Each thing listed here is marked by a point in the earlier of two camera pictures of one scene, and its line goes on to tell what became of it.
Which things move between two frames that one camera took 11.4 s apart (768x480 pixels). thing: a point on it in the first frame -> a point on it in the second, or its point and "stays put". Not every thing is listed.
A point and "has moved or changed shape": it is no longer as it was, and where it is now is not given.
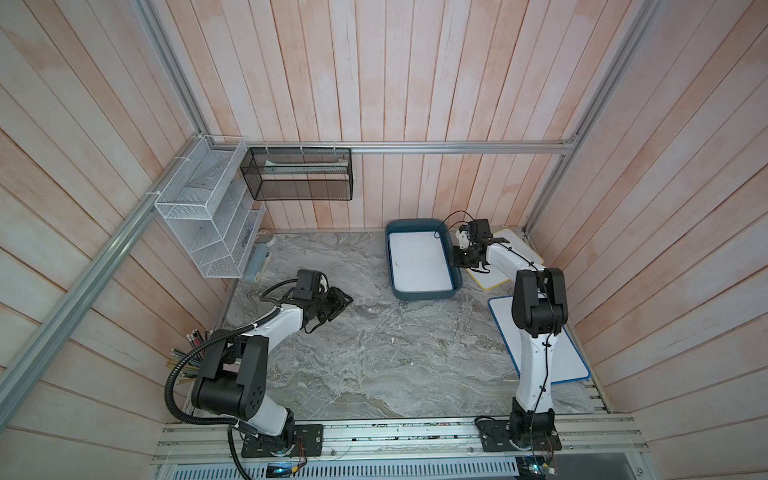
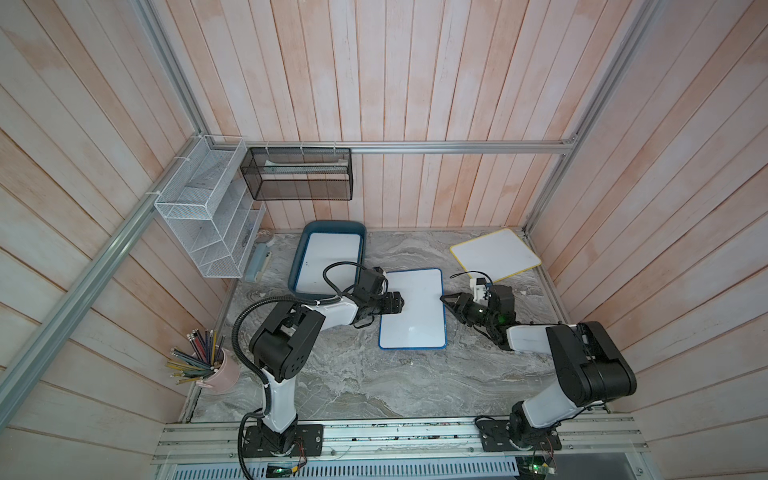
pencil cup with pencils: [188, 372] stays put
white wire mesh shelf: [208, 200] stays put
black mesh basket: [299, 173] stays put
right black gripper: [456, 262] -> [459, 306]
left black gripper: [339, 303] -> [389, 298]
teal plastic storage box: [421, 259] -> [326, 227]
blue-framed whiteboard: [419, 262] -> [321, 244]
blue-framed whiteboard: [568, 362] has moved or changed shape
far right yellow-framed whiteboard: [486, 276] stays put
